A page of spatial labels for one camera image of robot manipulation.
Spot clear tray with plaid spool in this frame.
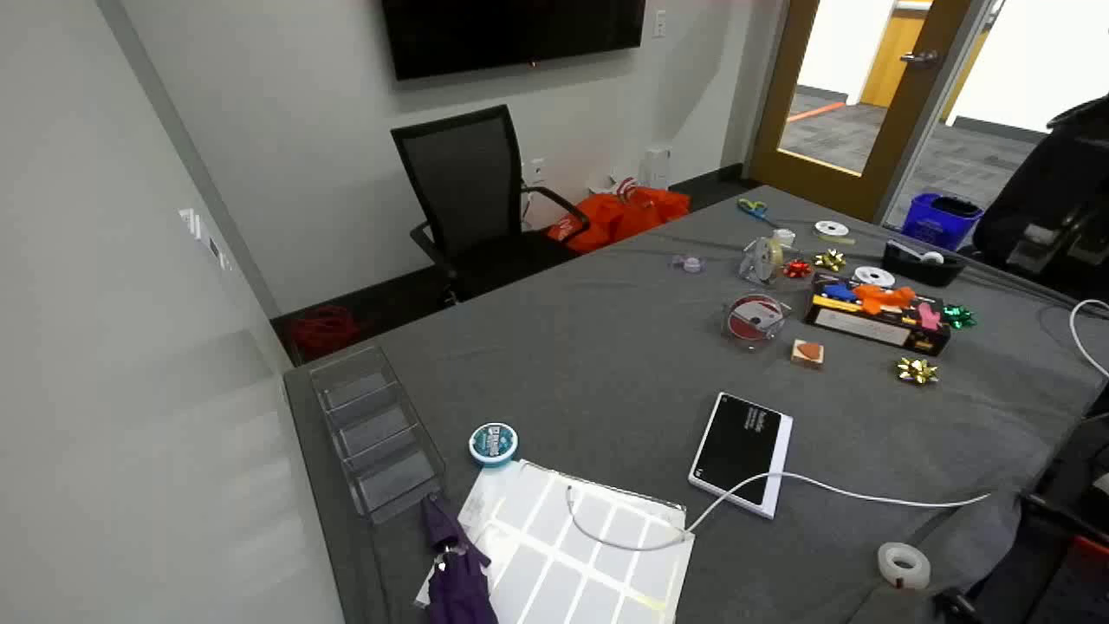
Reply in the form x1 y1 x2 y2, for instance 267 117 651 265
723 292 795 354

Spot red plaid ribbon spool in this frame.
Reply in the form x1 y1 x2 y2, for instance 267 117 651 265
729 293 792 345

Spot clear tray with cream ribbon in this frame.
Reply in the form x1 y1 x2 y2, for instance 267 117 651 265
735 233 782 286

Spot clear plastic organiser tray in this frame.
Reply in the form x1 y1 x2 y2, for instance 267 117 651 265
307 350 445 528

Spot grey table cloth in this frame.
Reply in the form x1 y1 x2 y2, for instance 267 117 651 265
282 184 1109 624

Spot orange bag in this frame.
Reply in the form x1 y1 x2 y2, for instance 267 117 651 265
543 184 694 255

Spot teal tape roll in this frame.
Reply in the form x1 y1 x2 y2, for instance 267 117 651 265
466 420 525 466

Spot black mesh office chair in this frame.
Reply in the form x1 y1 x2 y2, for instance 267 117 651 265
388 99 597 305

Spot blue green scissors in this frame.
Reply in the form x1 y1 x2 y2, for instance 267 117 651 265
735 196 780 228

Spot red object on floor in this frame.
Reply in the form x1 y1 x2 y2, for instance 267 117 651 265
286 305 371 359

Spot white label sheet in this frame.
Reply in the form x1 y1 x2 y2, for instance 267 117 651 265
455 457 697 624

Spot wooden heart stamp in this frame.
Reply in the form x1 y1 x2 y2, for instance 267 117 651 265
787 337 828 372

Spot purple cloth bundle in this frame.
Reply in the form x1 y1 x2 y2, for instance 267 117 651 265
414 494 502 624

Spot black box of bows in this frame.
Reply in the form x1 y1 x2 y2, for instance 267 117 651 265
805 276 954 355

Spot orange bow in box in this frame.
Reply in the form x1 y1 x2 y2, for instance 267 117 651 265
852 281 917 317

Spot black tape dispenser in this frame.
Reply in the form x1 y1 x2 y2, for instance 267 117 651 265
880 234 968 292

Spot blue bin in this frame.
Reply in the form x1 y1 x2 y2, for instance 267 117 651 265
898 191 983 251

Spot wooden glass door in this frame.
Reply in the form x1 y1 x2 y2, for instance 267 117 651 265
745 0 998 220

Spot white tape roll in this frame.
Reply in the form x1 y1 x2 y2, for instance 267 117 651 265
874 537 936 591

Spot white wall box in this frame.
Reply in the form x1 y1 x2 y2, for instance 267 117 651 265
640 140 676 191

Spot black wall television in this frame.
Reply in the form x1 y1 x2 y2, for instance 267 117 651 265
379 0 647 83

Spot long white cable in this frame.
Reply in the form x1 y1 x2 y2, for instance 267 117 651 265
560 465 998 555

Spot white wall switch plate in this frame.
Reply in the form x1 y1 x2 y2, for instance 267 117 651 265
176 205 232 269

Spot short white cable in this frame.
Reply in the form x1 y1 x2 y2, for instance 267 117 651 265
1064 293 1109 381

